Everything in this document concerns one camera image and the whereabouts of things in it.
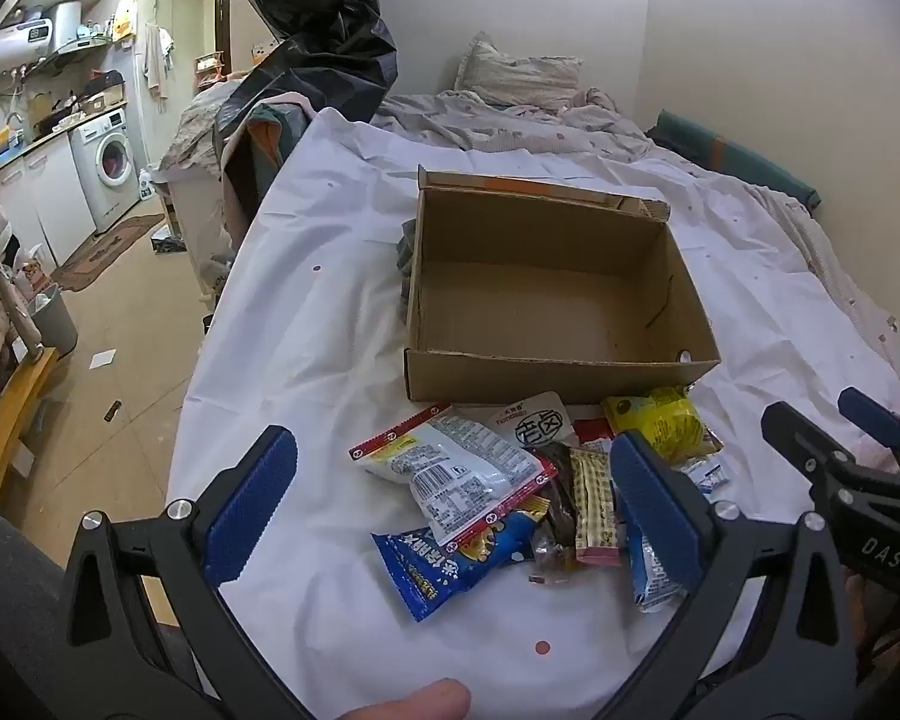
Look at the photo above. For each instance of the grey trash bin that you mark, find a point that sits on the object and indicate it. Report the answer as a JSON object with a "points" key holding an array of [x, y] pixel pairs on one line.
{"points": [[52, 319]]}

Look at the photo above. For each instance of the red snack packet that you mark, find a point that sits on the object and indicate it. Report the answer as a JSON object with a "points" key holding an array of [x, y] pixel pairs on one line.
{"points": [[592, 431]]}

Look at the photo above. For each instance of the green cushion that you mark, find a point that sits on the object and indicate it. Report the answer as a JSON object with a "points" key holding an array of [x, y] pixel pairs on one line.
{"points": [[727, 157]]}

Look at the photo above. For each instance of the detergent bottle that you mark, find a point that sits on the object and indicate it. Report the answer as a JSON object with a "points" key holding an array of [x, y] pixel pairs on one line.
{"points": [[146, 184]]}

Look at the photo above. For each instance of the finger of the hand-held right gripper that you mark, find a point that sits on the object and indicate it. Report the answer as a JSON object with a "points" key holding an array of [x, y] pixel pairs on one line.
{"points": [[795, 431], [874, 420]]}

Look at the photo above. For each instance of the white printed bed sheet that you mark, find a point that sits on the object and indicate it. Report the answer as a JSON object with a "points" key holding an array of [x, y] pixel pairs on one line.
{"points": [[330, 330]]}

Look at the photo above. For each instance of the beige pillow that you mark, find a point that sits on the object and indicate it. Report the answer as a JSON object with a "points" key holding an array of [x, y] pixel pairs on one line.
{"points": [[517, 75]]}

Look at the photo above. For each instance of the white kitchen cabinet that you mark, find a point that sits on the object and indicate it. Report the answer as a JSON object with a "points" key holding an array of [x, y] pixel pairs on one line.
{"points": [[45, 195]]}

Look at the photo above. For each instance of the white round-print snack packet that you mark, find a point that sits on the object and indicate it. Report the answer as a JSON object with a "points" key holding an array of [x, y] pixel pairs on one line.
{"points": [[536, 420]]}

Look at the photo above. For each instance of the blue snack packet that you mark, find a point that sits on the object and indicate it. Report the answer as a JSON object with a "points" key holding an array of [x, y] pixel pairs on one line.
{"points": [[420, 570]]}

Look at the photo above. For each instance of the white water heater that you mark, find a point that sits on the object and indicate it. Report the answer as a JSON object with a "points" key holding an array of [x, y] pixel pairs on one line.
{"points": [[34, 34]]}

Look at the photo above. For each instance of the white paper sheet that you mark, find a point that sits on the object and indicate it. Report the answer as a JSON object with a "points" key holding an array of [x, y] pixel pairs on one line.
{"points": [[105, 358]]}

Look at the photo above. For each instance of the white red-edged snack packet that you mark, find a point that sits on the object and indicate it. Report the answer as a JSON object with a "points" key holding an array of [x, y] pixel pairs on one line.
{"points": [[450, 465]]}

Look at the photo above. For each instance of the small blue white packet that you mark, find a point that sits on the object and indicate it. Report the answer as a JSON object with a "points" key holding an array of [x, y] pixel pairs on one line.
{"points": [[649, 577]]}

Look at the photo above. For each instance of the teal and orange cloth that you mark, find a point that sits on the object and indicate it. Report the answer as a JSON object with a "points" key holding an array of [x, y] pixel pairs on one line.
{"points": [[270, 150]]}

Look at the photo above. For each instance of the hanging white towel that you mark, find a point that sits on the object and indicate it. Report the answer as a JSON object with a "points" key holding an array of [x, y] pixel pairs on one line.
{"points": [[157, 52]]}

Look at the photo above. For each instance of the brown floor mat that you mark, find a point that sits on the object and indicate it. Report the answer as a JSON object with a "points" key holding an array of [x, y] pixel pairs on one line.
{"points": [[109, 247]]}

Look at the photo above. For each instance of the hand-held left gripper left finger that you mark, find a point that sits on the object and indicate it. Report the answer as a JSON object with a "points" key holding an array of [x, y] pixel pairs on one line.
{"points": [[251, 510]]}

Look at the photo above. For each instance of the yellow wooden chair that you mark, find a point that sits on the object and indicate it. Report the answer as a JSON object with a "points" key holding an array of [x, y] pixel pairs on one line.
{"points": [[15, 405]]}

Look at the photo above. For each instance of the yellow snack packet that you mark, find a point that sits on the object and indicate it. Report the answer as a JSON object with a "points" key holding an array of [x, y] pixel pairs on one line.
{"points": [[656, 420]]}

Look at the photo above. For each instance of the white washing machine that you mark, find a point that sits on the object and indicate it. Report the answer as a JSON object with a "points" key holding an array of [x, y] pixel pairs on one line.
{"points": [[105, 157]]}

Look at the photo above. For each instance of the beige checkered snack packet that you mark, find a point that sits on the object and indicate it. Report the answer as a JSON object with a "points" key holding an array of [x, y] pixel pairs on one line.
{"points": [[596, 510]]}

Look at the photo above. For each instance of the person's left hand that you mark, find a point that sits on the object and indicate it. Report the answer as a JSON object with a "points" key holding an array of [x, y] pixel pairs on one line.
{"points": [[412, 701]]}

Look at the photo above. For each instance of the black plastic bag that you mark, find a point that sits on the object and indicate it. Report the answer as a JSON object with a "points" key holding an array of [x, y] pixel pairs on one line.
{"points": [[315, 30]]}

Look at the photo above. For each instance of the brown cardboard box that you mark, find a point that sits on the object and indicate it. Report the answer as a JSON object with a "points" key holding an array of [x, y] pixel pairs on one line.
{"points": [[532, 300]]}

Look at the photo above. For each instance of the dark brown snack packet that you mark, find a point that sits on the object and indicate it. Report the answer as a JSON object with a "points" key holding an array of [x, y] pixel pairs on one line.
{"points": [[559, 517]]}

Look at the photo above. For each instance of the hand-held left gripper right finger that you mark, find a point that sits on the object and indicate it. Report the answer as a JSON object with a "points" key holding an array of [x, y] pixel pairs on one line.
{"points": [[656, 510]]}

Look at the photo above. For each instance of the grey blanket pile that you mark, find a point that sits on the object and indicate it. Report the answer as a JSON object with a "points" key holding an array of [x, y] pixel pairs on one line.
{"points": [[195, 127]]}

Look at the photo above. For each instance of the crumpled floral blanket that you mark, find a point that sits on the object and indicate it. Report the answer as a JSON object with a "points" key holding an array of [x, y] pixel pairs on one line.
{"points": [[495, 120]]}

